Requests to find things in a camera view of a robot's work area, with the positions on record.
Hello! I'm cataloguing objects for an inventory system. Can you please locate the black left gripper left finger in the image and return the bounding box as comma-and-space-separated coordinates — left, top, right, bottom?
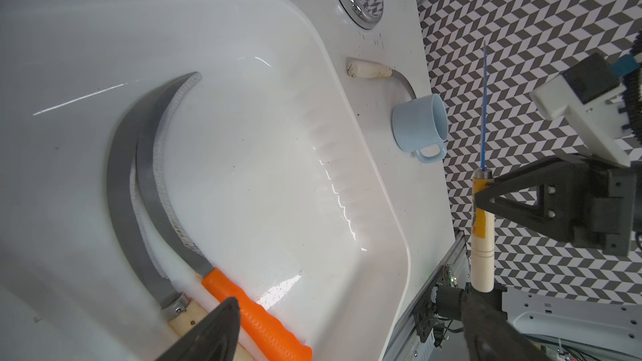
158, 297, 241, 361

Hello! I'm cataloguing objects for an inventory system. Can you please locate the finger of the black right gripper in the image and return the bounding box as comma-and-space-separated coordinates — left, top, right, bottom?
476, 200, 582, 243
474, 155, 590, 211

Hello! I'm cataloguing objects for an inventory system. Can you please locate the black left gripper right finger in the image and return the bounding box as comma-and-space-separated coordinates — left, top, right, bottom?
461, 287, 548, 360

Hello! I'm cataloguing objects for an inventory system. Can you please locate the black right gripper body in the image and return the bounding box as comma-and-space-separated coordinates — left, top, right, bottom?
573, 157, 641, 256

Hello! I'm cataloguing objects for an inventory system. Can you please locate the orange collar sickle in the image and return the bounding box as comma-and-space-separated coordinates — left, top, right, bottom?
135, 72, 313, 360

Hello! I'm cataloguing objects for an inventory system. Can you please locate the blue blade sickle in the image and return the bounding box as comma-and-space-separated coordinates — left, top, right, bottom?
470, 42, 495, 293

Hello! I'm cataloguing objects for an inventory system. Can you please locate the light blue mug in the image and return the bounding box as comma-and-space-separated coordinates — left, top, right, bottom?
391, 95, 448, 164

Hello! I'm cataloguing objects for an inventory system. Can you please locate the white plastic storage box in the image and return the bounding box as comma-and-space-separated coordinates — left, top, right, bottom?
1, 0, 410, 360

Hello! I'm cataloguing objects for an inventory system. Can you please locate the sickle near chrome stand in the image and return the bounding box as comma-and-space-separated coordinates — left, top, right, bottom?
347, 59, 417, 100

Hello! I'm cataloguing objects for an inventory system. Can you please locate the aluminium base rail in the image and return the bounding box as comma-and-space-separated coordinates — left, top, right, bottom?
383, 232, 470, 360

